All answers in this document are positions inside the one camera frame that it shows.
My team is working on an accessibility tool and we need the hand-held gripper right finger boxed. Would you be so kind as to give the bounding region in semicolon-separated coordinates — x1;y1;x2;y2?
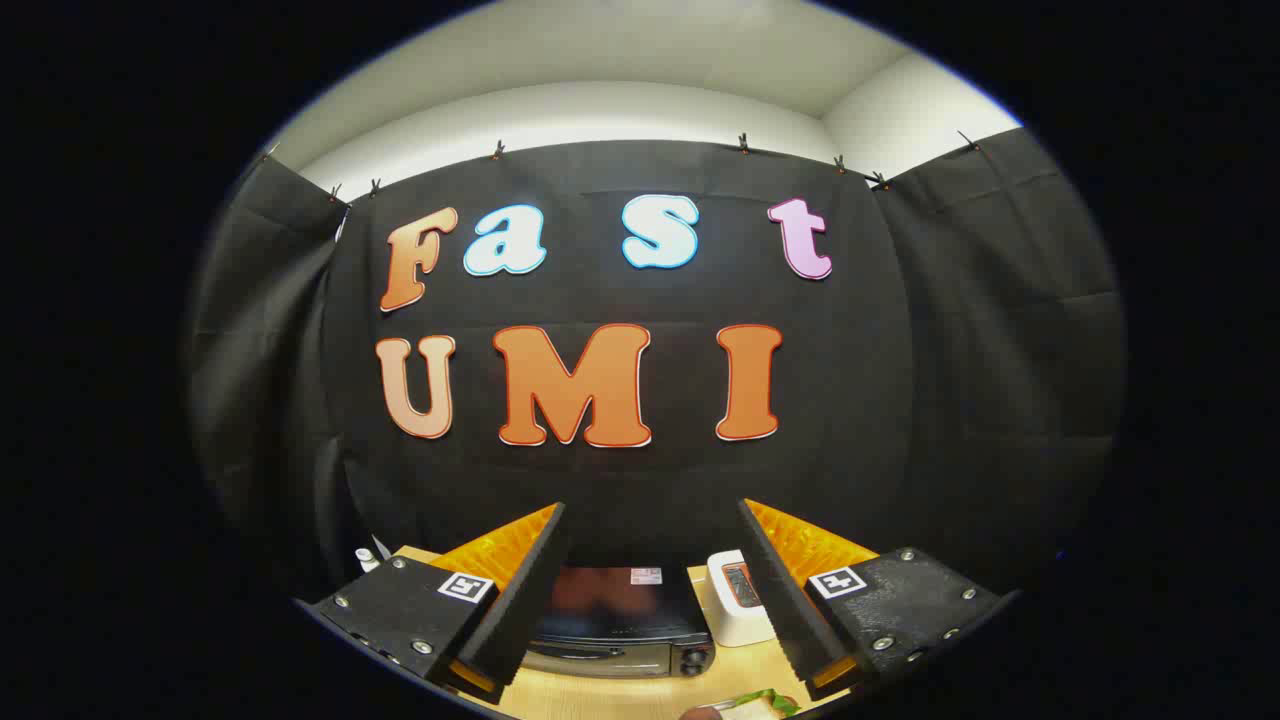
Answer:
738;498;1021;701

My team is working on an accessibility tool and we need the black toaster oven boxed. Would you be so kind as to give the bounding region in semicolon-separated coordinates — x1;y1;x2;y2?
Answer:
520;565;717;680

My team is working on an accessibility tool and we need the lettuce bread sandwich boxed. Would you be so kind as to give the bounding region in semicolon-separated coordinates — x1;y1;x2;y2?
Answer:
720;688;803;720

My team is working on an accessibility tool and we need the white slot toaster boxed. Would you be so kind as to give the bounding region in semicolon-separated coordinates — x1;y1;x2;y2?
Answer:
706;548;777;649

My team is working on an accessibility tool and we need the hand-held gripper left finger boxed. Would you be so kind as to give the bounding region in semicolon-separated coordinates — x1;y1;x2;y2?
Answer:
298;502;569;706

